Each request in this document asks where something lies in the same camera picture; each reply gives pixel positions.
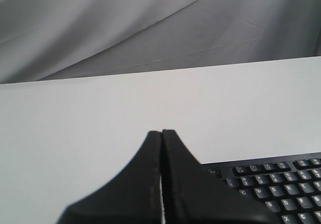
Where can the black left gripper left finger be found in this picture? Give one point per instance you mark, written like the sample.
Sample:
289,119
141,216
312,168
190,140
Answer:
132,196

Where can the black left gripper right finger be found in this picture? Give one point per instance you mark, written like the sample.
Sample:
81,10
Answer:
194,195

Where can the black acer keyboard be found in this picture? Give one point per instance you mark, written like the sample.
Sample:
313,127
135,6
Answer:
289,186

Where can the grey backdrop cloth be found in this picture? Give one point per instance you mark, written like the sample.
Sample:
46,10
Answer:
59,39

